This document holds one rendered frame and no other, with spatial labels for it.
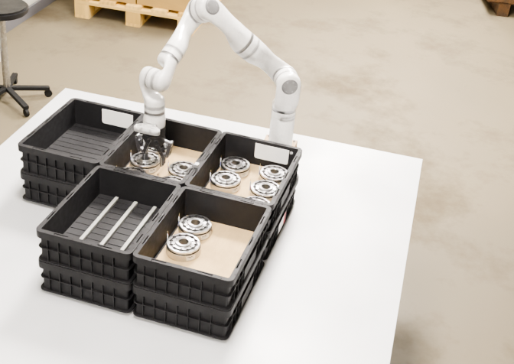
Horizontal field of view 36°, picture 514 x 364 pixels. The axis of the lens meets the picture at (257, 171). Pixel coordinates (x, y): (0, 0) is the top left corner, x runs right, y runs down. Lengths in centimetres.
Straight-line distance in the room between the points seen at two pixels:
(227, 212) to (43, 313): 63
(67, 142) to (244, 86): 259
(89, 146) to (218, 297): 96
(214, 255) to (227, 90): 299
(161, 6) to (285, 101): 335
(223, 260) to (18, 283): 63
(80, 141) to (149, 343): 96
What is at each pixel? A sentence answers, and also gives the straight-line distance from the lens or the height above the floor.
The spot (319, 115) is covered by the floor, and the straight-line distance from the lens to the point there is 513.
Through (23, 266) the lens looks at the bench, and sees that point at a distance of 262.
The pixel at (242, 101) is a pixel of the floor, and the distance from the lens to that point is 520.
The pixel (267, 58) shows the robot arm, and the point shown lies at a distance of 290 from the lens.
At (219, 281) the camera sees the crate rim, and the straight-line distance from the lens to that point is 219.
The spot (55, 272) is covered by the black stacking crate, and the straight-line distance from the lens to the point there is 244.
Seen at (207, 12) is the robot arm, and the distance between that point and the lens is 274.
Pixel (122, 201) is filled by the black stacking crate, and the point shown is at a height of 83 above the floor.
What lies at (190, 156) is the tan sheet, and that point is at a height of 83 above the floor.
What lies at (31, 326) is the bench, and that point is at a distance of 240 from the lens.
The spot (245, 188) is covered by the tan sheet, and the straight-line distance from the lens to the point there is 275.
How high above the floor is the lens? 231
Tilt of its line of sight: 31 degrees down
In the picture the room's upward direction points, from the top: 6 degrees clockwise
